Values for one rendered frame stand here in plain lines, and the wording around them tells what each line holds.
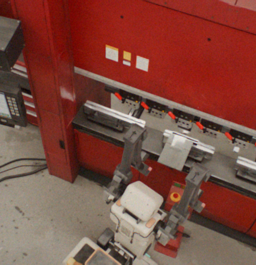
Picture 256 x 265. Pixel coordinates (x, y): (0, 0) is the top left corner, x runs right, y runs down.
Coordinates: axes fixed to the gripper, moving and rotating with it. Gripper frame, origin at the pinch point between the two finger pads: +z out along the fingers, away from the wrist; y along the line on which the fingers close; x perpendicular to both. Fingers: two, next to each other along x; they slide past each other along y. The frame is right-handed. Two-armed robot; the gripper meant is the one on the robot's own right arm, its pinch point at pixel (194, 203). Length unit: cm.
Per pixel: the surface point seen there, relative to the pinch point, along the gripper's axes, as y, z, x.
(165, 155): 36.9, 7.9, -16.3
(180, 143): 34.4, 14.7, -30.3
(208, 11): 37, -93, -86
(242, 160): -8, 26, -45
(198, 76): 34, -48, -65
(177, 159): 28.2, 9.3, -19.1
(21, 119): 118, -47, 18
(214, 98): 21, -33, -61
